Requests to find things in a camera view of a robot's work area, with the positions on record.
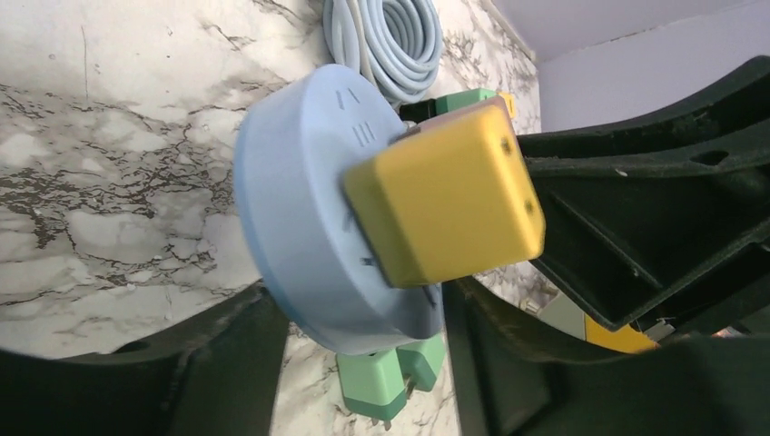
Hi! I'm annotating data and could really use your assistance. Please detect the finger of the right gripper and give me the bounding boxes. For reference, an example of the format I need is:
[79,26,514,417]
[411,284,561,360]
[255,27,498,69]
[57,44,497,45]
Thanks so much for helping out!
[535,174,769,332]
[518,55,769,159]

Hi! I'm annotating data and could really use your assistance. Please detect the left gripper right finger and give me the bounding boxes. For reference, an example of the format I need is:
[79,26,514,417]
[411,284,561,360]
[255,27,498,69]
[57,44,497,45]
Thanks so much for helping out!
[443,277,769,435]

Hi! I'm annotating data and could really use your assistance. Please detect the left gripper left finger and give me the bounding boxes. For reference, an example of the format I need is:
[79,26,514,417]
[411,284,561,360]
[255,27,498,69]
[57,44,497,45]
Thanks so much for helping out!
[1,284,288,435]

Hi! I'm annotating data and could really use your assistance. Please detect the green plug adapter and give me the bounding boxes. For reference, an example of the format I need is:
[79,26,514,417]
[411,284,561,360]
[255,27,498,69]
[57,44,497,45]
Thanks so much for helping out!
[396,333,446,396]
[336,349,414,431]

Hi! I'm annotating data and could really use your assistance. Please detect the round blue power socket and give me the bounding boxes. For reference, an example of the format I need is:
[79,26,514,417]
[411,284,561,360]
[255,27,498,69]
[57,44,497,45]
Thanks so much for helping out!
[233,64,443,355]

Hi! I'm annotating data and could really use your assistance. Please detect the yellow plug adapter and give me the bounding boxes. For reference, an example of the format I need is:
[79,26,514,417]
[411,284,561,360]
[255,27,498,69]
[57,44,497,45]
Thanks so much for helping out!
[342,105,546,288]

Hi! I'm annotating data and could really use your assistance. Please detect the pink plug adapter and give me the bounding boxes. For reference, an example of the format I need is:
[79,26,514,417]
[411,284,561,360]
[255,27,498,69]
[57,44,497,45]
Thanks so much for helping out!
[390,95,511,144]

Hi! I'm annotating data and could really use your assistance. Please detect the cream cylinder with orange lid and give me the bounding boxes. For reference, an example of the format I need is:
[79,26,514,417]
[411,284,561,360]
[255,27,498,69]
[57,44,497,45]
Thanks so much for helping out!
[519,293,659,353]

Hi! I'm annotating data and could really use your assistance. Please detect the yellow adapter on rear strip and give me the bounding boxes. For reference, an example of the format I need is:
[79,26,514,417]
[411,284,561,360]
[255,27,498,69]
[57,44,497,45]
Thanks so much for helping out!
[498,92,517,119]

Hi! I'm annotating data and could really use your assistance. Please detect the green adapter on rear strip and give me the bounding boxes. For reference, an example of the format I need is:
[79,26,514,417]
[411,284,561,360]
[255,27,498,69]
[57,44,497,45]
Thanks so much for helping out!
[435,88,498,115]

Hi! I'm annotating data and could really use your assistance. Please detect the black power strip rear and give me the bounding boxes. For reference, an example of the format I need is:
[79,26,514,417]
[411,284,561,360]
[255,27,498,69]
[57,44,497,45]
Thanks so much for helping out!
[398,98,438,124]

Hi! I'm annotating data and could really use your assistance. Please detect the light blue coiled cable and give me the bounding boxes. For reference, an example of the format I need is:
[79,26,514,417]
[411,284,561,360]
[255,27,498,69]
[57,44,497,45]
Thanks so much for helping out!
[321,0,445,110]

